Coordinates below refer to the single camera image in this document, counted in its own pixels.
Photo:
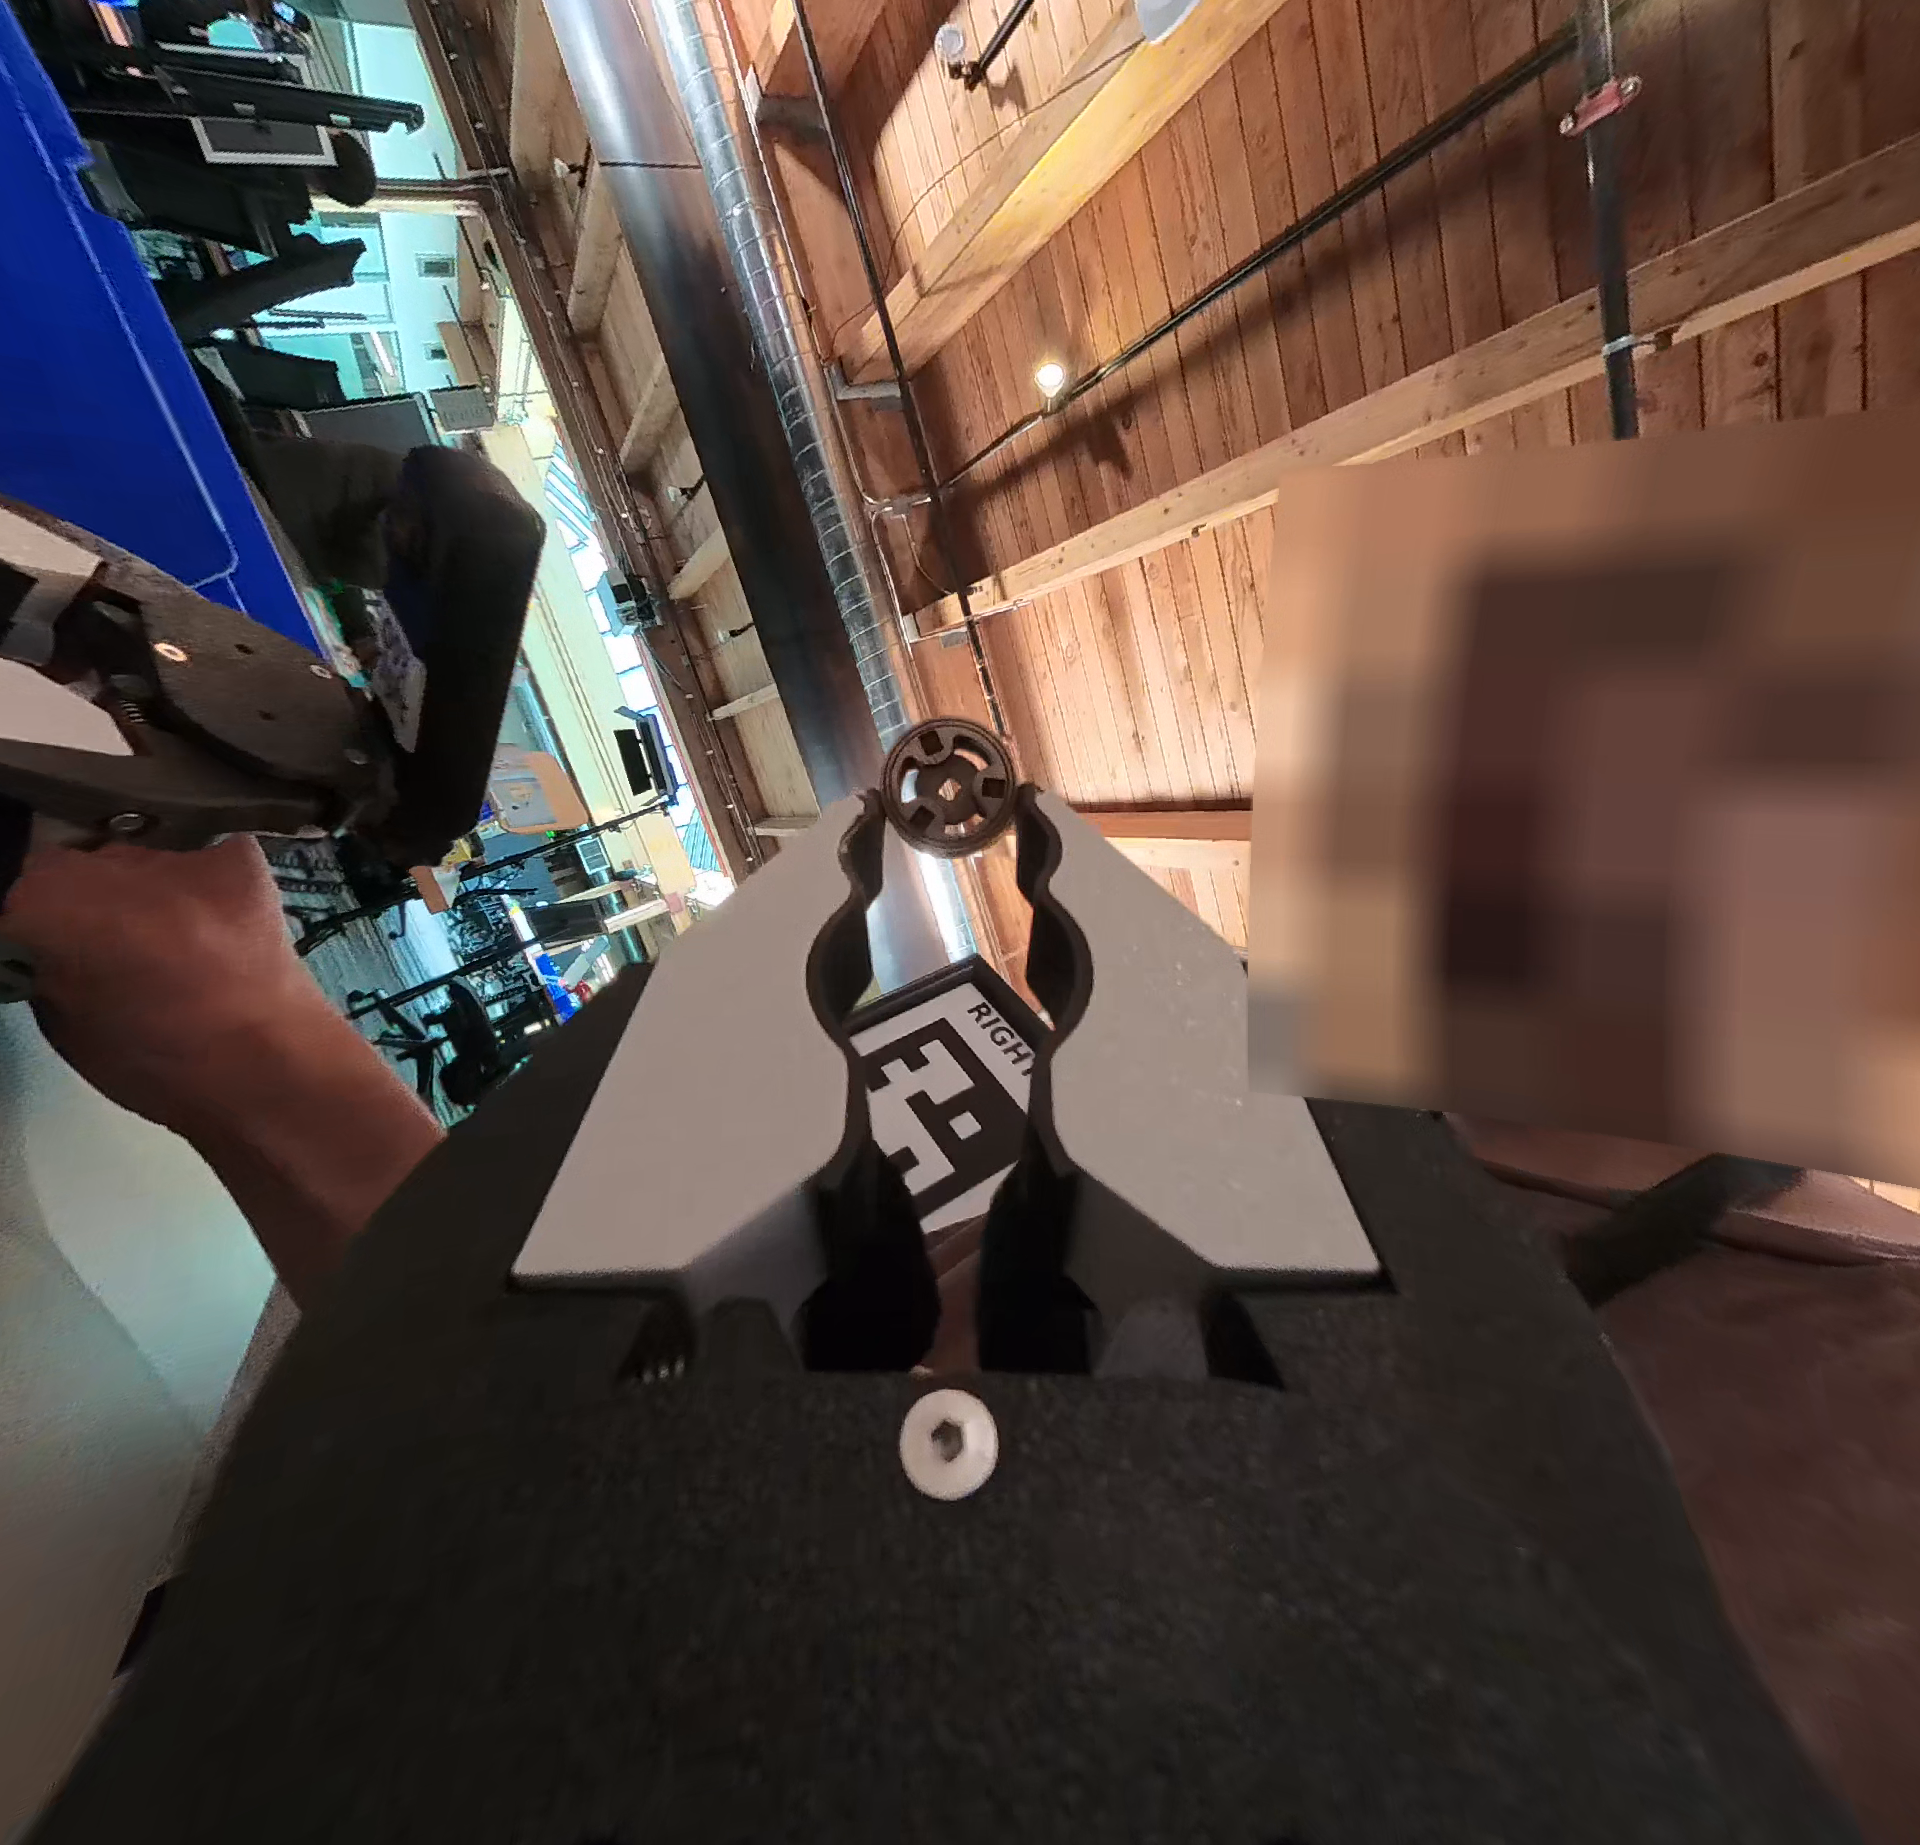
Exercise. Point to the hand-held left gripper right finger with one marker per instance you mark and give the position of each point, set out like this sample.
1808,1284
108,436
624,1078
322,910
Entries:
1184,1111

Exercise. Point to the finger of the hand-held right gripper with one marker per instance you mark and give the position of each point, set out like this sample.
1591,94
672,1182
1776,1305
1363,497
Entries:
39,570
53,713

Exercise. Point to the person's right hand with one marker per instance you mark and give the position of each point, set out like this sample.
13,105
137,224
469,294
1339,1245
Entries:
135,961

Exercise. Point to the silver spiral duct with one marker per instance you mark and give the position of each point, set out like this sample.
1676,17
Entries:
781,344

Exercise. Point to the person's brown clothing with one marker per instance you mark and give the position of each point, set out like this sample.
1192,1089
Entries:
1800,1498

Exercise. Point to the wooden wheel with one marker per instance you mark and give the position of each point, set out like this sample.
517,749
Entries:
939,792

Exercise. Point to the blue plastic bin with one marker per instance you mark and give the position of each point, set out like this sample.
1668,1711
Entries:
91,374

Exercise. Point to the black conduit pipe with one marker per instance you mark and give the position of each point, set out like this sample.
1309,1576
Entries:
1605,224

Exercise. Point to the person's right forearm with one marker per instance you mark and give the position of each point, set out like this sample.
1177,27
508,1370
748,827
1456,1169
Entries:
314,1170

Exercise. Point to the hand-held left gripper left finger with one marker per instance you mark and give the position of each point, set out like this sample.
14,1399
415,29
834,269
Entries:
704,1111

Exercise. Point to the black white marker card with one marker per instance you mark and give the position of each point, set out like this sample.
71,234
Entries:
931,1020

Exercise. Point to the black office chair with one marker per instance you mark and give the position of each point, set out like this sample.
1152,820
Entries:
472,1042

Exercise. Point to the ceiling light bulb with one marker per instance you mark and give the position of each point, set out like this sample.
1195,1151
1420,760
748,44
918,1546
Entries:
1051,379

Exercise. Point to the small white ceiling sensor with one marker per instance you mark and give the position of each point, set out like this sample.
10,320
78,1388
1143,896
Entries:
950,44

